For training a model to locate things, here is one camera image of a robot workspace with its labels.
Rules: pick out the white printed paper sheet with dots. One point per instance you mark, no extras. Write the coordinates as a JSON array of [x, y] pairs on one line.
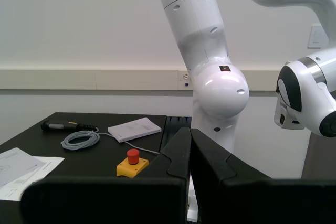
[[50, 165], [15, 166]]

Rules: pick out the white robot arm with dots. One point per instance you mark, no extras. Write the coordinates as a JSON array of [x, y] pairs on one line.
[[218, 95]]

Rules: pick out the white wall switch plate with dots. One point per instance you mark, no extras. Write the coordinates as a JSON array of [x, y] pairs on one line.
[[318, 36]]

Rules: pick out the yellow emergency stop red button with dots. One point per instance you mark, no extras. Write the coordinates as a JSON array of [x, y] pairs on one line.
[[132, 167]]

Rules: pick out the black handheld device grey grip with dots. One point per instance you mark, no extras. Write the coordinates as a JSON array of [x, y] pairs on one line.
[[56, 125]]

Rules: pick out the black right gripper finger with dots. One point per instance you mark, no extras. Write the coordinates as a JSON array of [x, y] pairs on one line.
[[262, 200], [105, 200]]

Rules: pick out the white wall socket plate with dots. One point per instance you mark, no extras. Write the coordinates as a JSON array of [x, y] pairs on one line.
[[184, 79]]

